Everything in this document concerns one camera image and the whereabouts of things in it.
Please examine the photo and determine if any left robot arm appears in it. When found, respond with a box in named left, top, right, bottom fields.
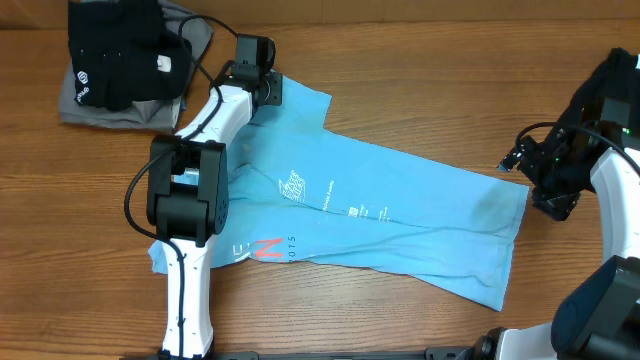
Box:
left=147, top=34, right=282, bottom=359

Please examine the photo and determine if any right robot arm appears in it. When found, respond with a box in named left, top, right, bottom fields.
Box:
left=457, top=97, right=639, bottom=359

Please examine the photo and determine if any black garment at right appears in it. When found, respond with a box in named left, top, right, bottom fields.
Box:
left=558, top=48, right=639, bottom=150

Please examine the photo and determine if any black folded garment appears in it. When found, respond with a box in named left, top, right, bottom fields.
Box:
left=68, top=0, right=191, bottom=111

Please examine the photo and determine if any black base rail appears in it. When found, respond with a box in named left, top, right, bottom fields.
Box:
left=212, top=346, right=474, bottom=360

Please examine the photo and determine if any light blue t-shirt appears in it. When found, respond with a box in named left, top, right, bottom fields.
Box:
left=148, top=75, right=530, bottom=312

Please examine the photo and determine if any grey folded garment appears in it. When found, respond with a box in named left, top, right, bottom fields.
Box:
left=59, top=0, right=213, bottom=132

